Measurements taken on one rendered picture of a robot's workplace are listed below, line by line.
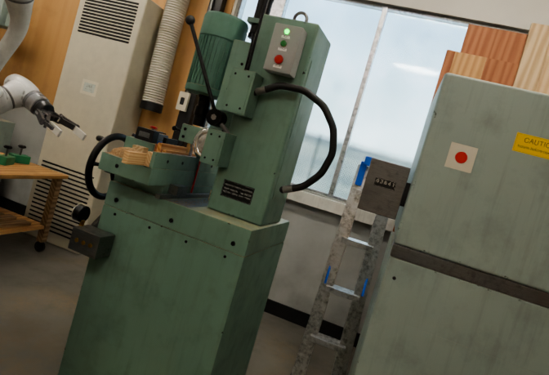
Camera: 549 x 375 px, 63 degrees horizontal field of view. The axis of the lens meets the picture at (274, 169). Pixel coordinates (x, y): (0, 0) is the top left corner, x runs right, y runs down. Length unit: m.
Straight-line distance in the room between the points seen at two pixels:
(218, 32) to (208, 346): 1.10
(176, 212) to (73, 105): 1.97
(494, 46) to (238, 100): 1.86
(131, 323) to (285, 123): 0.88
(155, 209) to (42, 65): 2.60
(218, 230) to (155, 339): 0.44
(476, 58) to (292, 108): 1.59
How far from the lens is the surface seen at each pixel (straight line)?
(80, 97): 3.39
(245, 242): 1.46
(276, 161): 1.54
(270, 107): 1.57
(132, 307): 1.71
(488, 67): 2.94
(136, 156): 1.50
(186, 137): 1.77
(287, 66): 1.51
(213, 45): 1.74
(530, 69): 2.97
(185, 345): 1.63
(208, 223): 1.51
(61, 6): 4.06
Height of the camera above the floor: 1.08
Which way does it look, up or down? 3 degrees down
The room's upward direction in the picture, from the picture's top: 16 degrees clockwise
